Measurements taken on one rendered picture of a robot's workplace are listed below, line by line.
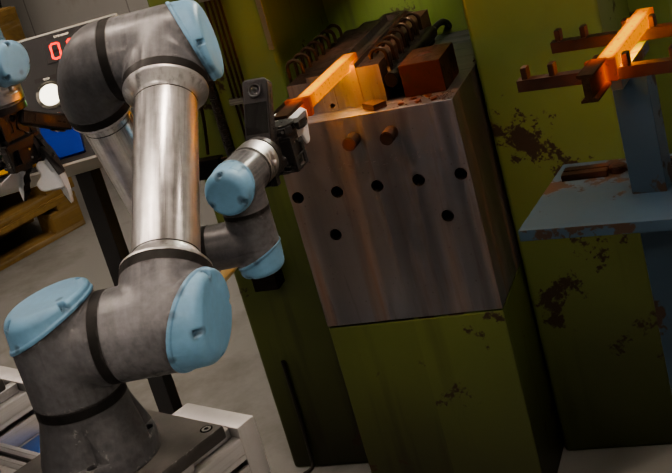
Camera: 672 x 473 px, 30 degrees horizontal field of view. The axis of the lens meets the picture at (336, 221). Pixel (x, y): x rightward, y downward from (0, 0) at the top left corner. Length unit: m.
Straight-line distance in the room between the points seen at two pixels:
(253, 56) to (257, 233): 0.80
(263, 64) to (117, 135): 0.90
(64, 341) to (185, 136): 0.31
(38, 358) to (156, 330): 0.15
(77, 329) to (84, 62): 0.41
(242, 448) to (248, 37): 1.19
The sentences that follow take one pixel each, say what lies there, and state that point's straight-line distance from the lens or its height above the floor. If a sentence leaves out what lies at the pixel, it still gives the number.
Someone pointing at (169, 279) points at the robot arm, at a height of 1.04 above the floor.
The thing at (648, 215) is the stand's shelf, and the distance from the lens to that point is 2.09.
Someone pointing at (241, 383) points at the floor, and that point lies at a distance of 3.63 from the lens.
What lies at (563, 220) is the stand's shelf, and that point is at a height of 0.75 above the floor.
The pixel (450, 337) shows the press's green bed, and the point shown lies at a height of 0.42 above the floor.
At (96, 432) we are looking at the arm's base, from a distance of 1.56.
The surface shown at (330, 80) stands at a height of 1.00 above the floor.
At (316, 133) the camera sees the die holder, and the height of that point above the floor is 0.89.
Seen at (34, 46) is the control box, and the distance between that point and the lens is 2.60.
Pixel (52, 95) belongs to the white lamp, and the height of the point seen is 1.09.
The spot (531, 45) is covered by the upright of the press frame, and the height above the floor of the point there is 0.94.
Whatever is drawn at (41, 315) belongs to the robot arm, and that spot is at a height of 1.04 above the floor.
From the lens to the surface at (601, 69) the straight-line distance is 1.97.
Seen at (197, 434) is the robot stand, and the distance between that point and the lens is 1.61.
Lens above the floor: 1.54
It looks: 19 degrees down
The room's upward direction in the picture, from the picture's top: 16 degrees counter-clockwise
